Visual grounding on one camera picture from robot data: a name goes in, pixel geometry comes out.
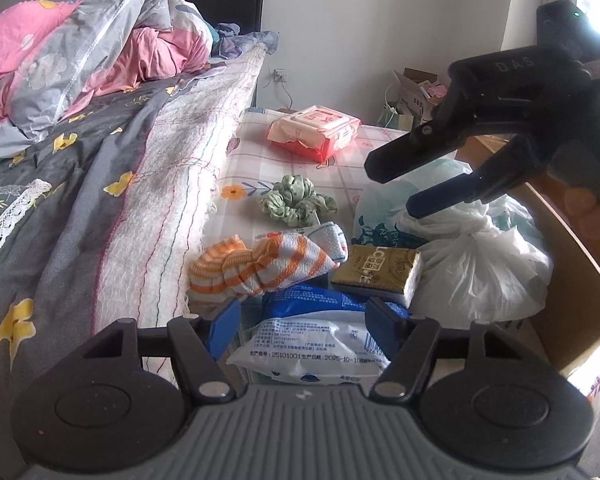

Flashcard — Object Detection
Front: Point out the black headboard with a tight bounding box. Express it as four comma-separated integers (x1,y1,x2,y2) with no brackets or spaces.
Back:
180,0,267,108

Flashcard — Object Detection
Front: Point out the green printed plastic bag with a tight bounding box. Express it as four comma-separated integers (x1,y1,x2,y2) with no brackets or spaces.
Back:
352,157,476,253

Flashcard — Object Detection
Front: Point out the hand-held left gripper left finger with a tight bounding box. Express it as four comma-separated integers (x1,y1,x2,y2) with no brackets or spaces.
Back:
80,301,242,405

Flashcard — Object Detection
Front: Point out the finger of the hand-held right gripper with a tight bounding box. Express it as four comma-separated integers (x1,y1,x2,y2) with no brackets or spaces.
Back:
364,120,482,185
406,135,557,220

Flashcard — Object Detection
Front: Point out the green paper bag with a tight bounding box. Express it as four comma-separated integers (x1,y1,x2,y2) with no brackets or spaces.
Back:
377,82,416,131

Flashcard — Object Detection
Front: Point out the gold tissue pack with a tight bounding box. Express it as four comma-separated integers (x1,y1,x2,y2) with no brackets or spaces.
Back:
330,245,423,309

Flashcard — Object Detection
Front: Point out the blue and white wipes pack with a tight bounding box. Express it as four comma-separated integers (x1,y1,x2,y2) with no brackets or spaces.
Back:
225,282,411,387

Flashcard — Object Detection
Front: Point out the dark grey flowered bedsheet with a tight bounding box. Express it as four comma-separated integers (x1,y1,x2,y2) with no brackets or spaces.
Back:
0,57,241,461

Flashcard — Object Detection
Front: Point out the white plastic bag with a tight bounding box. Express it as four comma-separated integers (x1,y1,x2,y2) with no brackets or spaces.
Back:
395,195,556,331

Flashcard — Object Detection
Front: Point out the green scrunchie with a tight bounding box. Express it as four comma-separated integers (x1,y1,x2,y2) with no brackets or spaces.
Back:
258,175,339,228

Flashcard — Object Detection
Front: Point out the red wet wipes pack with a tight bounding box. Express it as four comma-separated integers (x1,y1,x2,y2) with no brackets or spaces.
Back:
266,105,362,163

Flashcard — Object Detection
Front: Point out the green floral lace pillow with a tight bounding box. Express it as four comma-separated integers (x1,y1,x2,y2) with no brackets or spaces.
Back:
0,178,54,281

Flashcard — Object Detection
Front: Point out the blue grey cloth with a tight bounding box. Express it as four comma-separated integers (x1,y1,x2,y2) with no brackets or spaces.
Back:
210,22,281,61

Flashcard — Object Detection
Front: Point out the small open cardboard box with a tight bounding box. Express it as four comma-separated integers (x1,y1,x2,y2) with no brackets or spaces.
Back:
392,67,451,126

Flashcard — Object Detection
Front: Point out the orange striped towel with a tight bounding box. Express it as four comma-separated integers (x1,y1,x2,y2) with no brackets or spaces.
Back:
187,232,339,304

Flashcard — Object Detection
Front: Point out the white woven blanket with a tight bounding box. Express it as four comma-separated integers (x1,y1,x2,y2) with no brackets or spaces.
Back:
97,42,269,386

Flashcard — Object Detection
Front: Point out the large cardboard box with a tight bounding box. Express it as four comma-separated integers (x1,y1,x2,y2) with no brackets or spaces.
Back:
455,132,600,411

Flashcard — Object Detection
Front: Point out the cartoon printed bedsheet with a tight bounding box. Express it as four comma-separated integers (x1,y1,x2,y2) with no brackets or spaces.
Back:
200,107,462,321

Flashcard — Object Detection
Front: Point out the pink and grey quilt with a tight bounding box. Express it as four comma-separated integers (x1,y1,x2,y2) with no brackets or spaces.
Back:
0,0,222,157

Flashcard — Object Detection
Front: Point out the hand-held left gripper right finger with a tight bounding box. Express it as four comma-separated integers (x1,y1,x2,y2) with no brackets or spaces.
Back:
365,296,533,405

